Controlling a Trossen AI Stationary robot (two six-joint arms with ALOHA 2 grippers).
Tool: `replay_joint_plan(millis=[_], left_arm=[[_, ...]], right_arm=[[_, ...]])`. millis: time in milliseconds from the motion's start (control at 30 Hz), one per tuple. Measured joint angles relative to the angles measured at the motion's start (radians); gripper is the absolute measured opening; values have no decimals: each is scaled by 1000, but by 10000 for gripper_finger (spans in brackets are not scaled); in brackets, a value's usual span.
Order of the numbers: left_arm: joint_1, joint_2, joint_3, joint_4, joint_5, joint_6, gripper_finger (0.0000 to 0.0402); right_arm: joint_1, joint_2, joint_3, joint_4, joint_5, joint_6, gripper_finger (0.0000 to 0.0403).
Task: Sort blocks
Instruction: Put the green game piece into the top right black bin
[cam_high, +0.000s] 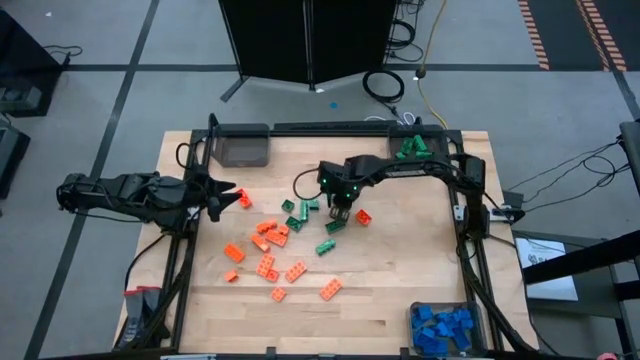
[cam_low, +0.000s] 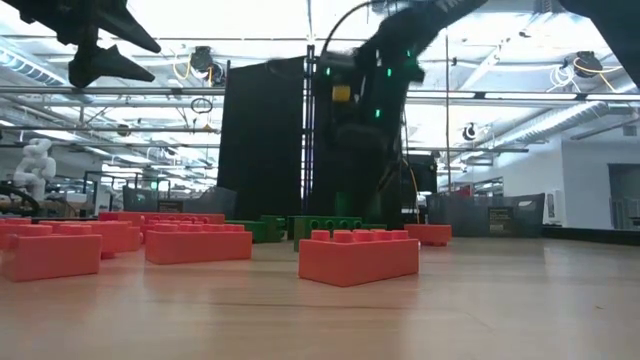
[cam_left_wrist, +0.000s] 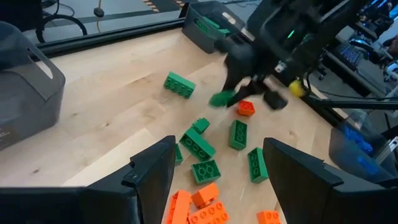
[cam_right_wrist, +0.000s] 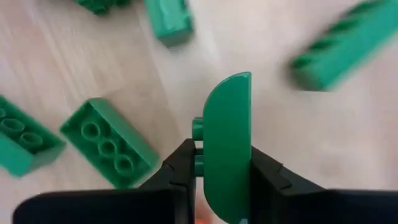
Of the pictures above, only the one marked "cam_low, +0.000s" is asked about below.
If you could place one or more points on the white wall unit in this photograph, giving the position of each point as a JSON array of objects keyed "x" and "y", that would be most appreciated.
[{"x": 552, "y": 207}]

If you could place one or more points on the small green toy brick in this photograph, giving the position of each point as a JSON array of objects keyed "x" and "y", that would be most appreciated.
[{"x": 274, "y": 227}]

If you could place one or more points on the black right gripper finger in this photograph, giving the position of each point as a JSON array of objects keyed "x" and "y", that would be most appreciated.
[
  {"x": 350, "y": 175},
  {"x": 382, "y": 175}
]

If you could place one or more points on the small orange toy brick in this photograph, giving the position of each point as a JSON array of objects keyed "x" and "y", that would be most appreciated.
[
  {"x": 50, "y": 257},
  {"x": 120, "y": 240}
]

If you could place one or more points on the grey translucent plastic bin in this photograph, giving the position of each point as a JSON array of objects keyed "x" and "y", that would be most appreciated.
[
  {"x": 465, "y": 215},
  {"x": 210, "y": 200}
]

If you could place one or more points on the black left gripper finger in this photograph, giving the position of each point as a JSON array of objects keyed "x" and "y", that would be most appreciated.
[
  {"x": 125, "y": 27},
  {"x": 110, "y": 67}
]

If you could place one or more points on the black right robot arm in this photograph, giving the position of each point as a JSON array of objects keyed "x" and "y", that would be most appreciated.
[{"x": 435, "y": 15}]

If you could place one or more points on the black partition panel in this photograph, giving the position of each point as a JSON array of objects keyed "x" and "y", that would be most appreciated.
[{"x": 260, "y": 140}]

